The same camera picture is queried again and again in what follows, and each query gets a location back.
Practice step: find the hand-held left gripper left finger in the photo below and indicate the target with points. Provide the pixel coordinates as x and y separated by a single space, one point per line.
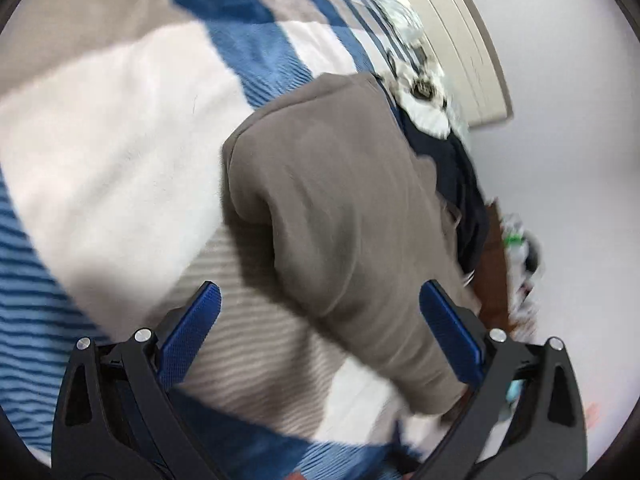
192 331

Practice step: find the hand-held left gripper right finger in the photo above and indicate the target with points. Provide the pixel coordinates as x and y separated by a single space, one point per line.
451 336

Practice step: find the taupe hooded sweatshirt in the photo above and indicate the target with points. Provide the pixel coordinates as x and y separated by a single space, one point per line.
340 220

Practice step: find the brown wooden nightstand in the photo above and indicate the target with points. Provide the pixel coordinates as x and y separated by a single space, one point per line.
492 270

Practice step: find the dark round container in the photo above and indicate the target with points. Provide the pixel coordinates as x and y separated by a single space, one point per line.
532 257

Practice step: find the green and white bottle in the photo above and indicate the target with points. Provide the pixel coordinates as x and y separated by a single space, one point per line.
514 237

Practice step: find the dark navy garment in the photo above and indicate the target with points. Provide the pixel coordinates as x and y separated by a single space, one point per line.
460 190

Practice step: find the bed with blue striped cover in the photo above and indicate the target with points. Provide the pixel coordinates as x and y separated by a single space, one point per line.
115 150

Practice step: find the white garment with dark badge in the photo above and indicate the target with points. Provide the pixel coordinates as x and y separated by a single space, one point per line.
425 95

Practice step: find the cream wooden headboard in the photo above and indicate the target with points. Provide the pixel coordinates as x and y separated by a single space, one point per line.
465 35

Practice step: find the pale fluffy pillow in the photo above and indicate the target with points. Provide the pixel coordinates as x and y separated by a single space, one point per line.
395 5

